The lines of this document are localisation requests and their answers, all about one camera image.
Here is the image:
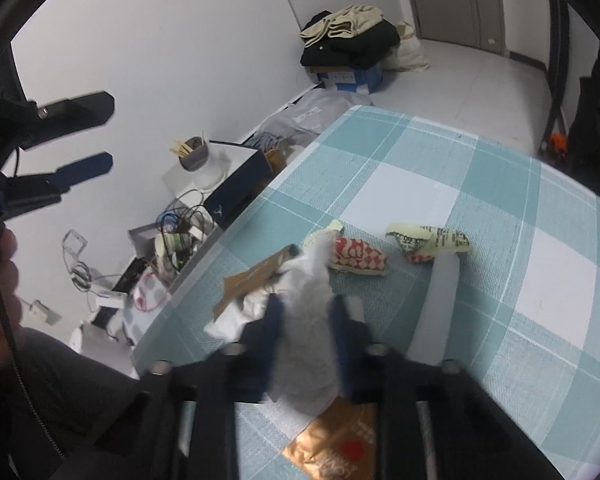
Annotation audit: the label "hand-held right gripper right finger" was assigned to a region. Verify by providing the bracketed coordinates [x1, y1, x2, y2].
[331, 296, 563, 480]

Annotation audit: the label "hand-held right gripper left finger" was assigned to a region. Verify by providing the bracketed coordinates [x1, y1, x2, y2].
[75, 294, 287, 480]

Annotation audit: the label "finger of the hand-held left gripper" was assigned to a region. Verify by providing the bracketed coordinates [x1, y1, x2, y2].
[19, 91, 116, 150]
[2, 152, 113, 220]

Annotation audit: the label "white tissue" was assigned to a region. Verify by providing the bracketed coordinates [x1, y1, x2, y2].
[204, 240, 366, 413]

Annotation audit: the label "yellow printed wrapper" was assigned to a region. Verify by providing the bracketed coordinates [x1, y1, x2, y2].
[385, 222, 473, 264]

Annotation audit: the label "torn brown cardboard piece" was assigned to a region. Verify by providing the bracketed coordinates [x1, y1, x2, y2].
[212, 245, 301, 323]

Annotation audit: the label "red checked crumpled wrapper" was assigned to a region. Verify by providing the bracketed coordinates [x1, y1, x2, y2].
[302, 219, 391, 277]

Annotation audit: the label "grey box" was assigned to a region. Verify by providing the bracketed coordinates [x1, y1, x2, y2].
[127, 225, 166, 261]

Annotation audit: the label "bundle of wooden sticks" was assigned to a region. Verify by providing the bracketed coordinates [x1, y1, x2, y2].
[169, 130, 206, 158]

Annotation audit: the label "brown paper bag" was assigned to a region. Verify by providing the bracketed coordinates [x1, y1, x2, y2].
[282, 400, 381, 480]

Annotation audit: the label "grey cup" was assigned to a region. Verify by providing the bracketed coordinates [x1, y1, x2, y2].
[179, 136, 211, 172]

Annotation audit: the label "green label paper cup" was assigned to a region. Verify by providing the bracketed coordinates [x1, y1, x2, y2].
[154, 232, 201, 273]

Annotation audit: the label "white round container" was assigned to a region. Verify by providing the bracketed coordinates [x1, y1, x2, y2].
[185, 142, 231, 191]

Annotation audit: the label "white power strip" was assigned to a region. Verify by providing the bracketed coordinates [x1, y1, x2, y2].
[91, 280, 126, 308]

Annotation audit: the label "white dotted bag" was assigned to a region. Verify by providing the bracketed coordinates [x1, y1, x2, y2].
[122, 270, 173, 346]

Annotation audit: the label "navy box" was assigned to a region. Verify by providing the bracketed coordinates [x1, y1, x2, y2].
[203, 147, 276, 228]

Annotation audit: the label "grey striped cloth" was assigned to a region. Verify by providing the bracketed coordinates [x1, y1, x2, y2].
[250, 131, 286, 153]

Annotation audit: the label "teal checked tablecloth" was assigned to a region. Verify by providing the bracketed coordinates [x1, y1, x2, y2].
[132, 105, 600, 480]

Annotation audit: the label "person's dark trousers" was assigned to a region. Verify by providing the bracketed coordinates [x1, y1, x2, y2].
[0, 325, 181, 480]

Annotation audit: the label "grey plastic bag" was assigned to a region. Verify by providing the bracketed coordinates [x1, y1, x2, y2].
[252, 89, 376, 148]

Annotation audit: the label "blue cardboard box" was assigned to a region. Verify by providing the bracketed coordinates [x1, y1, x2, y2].
[307, 60, 385, 93]

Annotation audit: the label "beige garment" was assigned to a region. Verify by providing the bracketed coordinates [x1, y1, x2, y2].
[300, 5, 385, 48]

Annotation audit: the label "pile of clothes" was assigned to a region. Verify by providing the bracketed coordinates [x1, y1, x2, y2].
[300, 20, 401, 70]

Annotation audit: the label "cream tote bag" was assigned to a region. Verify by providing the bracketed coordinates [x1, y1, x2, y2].
[382, 21, 431, 73]

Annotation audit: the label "black bag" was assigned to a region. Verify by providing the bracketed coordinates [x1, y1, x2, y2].
[567, 45, 600, 196]

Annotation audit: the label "black metal rack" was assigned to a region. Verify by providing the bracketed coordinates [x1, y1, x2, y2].
[540, 0, 581, 156]

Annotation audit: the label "clear square frame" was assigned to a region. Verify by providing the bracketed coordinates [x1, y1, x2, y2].
[61, 230, 88, 261]

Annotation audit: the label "tangled black cables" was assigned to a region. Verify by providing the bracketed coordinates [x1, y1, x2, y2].
[162, 189, 216, 241]

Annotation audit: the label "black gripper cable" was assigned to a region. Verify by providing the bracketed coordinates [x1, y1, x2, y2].
[0, 237, 68, 458]

